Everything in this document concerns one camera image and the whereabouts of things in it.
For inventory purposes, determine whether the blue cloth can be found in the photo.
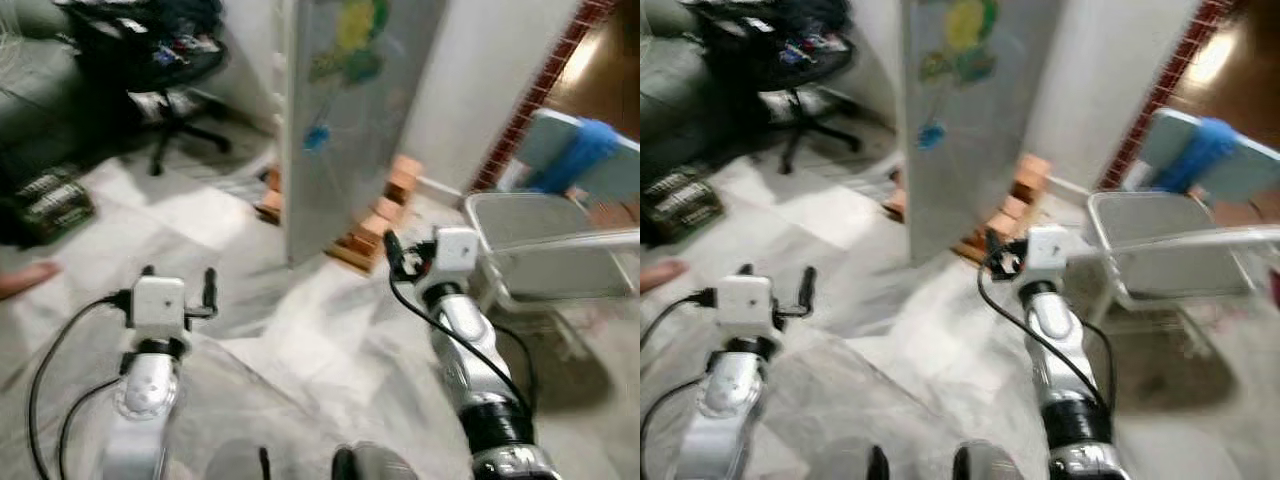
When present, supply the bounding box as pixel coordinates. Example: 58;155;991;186
543;117;623;195
1150;117;1243;195

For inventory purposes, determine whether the dark green sofa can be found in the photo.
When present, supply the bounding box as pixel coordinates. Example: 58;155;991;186
640;28;773;193
0;8;143;203

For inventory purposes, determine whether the short black left arm cable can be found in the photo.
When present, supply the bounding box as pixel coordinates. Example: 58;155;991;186
640;376;707;473
57;374;127;480

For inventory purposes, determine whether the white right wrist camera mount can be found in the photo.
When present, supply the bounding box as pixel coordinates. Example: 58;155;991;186
1024;225;1074;285
431;227;482;287

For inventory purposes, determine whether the grey flat board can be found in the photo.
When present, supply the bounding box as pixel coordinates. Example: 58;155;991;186
514;107;641;203
1134;107;1280;207

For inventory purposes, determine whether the yellow green fridge sticker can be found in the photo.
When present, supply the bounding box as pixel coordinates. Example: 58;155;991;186
308;0;392;87
918;0;1002;87

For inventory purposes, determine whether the black office chair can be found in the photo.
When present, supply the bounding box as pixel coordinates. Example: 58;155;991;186
60;0;237;178
694;0;862;177

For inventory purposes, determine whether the long black left arm cable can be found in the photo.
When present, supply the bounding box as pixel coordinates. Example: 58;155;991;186
640;288;719;353
27;290;133;480

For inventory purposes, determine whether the orange brick stack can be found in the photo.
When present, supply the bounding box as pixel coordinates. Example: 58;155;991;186
325;153;428;274
958;152;1054;267
254;164;288;224
884;164;912;222

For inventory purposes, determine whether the person's bare foot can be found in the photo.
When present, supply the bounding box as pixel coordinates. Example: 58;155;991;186
0;261;62;302
640;259;690;295

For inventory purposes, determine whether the black green crate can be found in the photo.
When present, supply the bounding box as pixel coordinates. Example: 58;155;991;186
14;167;97;242
644;167;724;241

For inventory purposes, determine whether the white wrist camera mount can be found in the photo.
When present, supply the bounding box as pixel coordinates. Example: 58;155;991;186
1024;225;1074;285
130;274;189;342
431;227;482;287
715;274;777;342

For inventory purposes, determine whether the robot left leg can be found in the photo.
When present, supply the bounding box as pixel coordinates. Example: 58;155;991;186
204;439;274;480
800;439;894;480

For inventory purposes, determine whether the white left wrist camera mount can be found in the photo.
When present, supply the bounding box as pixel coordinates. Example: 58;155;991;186
130;274;189;342
715;274;777;342

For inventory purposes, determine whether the brown wooden door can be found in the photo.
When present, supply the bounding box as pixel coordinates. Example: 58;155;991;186
1165;0;1280;143
545;0;641;143

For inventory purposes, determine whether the robot leg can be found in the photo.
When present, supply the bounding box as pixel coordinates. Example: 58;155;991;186
204;439;274;480
800;439;894;480
332;442;422;480
951;442;1037;480

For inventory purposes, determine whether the grey fridge door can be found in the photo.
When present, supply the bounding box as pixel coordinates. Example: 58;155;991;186
278;0;453;268
903;0;1067;267

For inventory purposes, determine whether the robot right leg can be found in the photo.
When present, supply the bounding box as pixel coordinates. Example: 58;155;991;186
951;442;1037;480
332;442;422;480

